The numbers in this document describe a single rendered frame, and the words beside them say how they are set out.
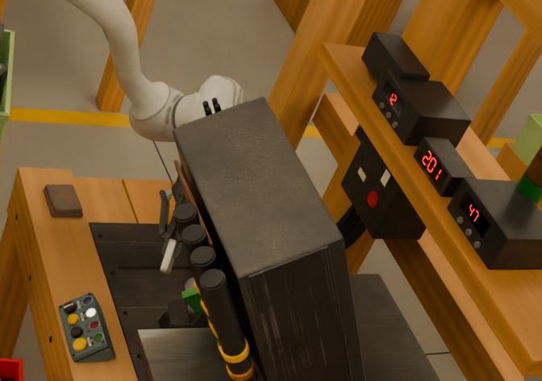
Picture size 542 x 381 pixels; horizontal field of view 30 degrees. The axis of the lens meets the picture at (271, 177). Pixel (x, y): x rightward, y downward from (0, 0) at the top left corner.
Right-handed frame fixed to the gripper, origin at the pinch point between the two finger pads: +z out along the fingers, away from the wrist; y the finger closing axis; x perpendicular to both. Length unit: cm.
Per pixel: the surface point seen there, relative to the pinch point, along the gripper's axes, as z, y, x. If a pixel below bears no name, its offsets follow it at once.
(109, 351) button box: 21.8, -7.8, 4.6
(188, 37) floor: -161, -112, 257
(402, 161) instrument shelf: -26, 44, -17
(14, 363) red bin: 29.9, -22.1, -6.1
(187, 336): 16.1, 11.8, -10.2
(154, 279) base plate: 1.3, -10.5, 26.2
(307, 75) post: -59, 10, 30
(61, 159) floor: -58, -111, 165
